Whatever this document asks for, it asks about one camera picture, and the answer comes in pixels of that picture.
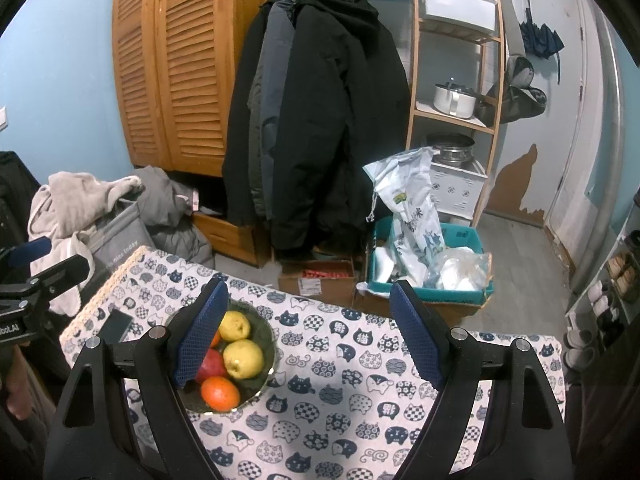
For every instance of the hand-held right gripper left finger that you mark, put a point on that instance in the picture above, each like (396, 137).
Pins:
(200, 340)

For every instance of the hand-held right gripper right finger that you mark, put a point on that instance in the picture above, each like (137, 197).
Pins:
(415, 335)

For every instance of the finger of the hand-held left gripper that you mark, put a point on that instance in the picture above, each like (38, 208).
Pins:
(65, 272)
(30, 252)

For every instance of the orange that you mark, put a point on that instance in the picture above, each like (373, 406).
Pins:
(216, 340)
(220, 392)

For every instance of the red apple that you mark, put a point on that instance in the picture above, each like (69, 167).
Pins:
(212, 366)

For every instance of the yellow-green apple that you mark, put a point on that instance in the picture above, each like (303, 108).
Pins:
(235, 325)

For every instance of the yellow pear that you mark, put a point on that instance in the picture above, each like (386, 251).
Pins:
(243, 358)

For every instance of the green glass plate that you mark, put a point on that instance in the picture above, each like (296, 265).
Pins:
(261, 330)

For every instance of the person's left hand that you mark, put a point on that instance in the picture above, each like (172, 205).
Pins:
(15, 390)

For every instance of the large cardboard box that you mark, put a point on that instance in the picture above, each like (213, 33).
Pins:
(450, 311)

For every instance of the grey fabric storage bag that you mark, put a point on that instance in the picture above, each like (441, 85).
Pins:
(120, 240)

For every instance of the black smartphone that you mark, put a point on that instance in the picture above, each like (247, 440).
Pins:
(116, 326)

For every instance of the clear plastic bag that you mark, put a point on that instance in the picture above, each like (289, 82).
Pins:
(460, 270)

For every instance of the cat print tablecloth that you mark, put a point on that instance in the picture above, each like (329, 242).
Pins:
(325, 360)

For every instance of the teal plastic basket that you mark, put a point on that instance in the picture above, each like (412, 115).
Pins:
(465, 235)

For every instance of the cardboard box with red label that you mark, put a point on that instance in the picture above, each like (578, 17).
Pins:
(310, 287)

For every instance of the grey padded jacket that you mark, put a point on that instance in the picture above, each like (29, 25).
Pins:
(160, 200)

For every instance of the white printed rice bag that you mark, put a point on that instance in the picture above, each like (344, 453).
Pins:
(405, 185)

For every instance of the white patterned drawer box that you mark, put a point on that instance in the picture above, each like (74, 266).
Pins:
(460, 190)

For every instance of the metal steamer pot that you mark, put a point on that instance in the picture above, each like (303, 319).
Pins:
(450, 152)

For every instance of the dark jacket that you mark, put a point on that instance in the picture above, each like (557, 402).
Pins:
(240, 135)

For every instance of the dark hanging garment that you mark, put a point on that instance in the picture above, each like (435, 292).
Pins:
(610, 410)

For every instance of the metal shoe rack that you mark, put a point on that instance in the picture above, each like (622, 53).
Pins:
(617, 240)

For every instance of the white cooking pot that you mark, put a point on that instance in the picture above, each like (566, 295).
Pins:
(452, 102)

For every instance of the black hooded coat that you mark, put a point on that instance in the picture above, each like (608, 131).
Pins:
(340, 110)

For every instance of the white door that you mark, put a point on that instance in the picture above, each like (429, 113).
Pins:
(550, 135)

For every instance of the wooden louvered wardrobe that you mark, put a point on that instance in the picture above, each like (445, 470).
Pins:
(190, 60)

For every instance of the grey hanging bags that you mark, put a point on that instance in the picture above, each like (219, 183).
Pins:
(520, 95)

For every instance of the grey coat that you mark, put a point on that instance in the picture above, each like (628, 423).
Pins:
(270, 85)

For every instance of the wooden shelf rack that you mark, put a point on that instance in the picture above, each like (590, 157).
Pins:
(413, 60)

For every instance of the dark folded umbrella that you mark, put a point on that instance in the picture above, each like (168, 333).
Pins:
(542, 35)

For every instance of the white storage box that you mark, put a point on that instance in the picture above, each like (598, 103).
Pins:
(455, 7)

